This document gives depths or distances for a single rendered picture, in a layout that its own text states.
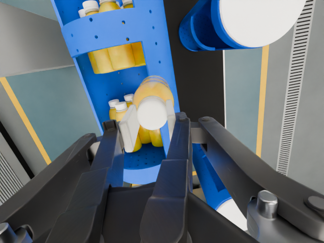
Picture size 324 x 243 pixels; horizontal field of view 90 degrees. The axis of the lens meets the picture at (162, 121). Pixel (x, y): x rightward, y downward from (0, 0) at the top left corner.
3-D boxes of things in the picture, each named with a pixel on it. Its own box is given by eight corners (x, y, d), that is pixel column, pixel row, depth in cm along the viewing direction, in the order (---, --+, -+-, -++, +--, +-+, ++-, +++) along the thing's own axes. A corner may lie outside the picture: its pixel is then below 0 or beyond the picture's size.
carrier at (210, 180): (214, 144, 175) (208, 122, 164) (266, 223, 94) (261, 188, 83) (188, 153, 177) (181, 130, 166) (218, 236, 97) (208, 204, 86)
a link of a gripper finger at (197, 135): (177, 131, 13) (215, 126, 13) (173, 112, 17) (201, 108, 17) (179, 147, 13) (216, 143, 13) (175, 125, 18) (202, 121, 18)
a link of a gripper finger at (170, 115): (167, 116, 14) (175, 115, 14) (165, 99, 21) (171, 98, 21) (170, 147, 15) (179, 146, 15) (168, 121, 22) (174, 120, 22)
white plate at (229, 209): (266, 224, 93) (265, 222, 94) (262, 191, 82) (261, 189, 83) (220, 237, 95) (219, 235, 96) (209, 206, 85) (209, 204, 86)
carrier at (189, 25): (187, 4, 124) (172, 42, 134) (251, -86, 44) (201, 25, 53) (219, 21, 130) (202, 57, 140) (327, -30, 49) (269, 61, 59)
